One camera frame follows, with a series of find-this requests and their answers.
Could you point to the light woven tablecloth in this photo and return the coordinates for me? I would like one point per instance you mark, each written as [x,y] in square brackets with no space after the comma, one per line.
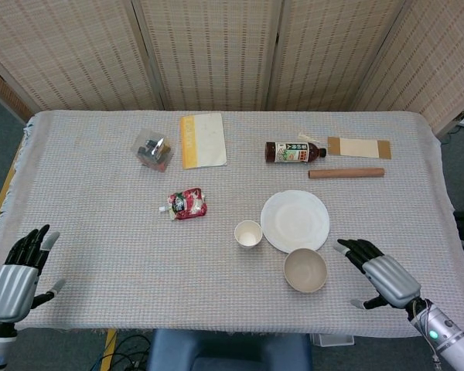
[139,251]

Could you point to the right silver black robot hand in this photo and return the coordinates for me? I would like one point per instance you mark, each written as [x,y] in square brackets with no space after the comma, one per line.
[390,280]

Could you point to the red spout pouch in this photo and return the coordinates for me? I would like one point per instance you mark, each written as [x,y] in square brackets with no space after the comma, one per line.
[187,205]

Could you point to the brown drink bottle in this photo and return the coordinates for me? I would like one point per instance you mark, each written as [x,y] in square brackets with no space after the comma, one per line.
[290,152]

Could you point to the white box under table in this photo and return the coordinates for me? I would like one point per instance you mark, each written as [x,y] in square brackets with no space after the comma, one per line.
[334,340]

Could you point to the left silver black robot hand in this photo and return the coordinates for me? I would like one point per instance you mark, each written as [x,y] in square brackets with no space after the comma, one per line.
[13,286]

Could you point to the white paper cup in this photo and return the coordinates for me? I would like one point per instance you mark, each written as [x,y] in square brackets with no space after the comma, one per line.
[248,233]

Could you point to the woven folding screen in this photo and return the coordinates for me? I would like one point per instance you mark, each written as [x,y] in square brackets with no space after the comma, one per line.
[216,50]

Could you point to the clear plastic box of clips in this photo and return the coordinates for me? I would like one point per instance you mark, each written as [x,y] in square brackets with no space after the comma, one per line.
[152,150]

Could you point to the blue chair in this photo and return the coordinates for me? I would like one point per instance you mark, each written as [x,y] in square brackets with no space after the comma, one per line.
[228,351]

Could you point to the wooden rolling pin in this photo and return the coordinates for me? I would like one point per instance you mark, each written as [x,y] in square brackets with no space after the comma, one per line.
[346,173]

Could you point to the yellow white notebook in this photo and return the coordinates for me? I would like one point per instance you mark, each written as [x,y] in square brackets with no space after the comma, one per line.
[207,141]

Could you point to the beige bowl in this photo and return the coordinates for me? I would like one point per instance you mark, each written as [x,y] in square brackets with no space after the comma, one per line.
[305,270]

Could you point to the beige brown cardboard card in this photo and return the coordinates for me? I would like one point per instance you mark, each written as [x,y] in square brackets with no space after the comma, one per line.
[359,147]

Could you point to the white paper plate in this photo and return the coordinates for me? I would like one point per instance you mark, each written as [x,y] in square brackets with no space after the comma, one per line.
[294,220]

